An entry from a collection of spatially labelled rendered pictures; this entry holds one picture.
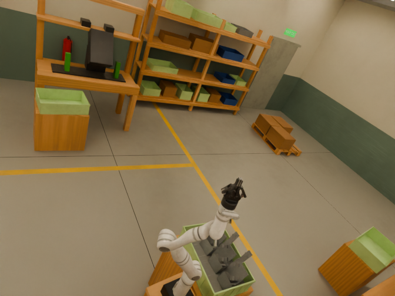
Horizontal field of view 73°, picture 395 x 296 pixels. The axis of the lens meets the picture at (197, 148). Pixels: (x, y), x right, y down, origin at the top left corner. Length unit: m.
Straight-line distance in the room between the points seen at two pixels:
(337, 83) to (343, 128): 1.31
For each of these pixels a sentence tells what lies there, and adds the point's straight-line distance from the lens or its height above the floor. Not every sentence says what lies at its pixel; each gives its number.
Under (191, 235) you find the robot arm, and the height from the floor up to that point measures 1.69.
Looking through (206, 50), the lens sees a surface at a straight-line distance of 6.27.
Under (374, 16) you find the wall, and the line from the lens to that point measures 8.88.
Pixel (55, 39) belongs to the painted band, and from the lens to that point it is 5.95.
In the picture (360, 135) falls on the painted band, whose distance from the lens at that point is 8.34.
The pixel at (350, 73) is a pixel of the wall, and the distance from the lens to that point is 8.70.
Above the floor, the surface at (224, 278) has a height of 0.91.
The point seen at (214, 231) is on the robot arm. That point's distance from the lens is 1.37.
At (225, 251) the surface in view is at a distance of 2.46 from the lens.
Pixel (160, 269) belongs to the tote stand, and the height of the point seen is 0.38.
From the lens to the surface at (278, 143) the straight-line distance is 6.64.
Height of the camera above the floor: 2.76
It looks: 31 degrees down
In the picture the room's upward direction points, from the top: 24 degrees clockwise
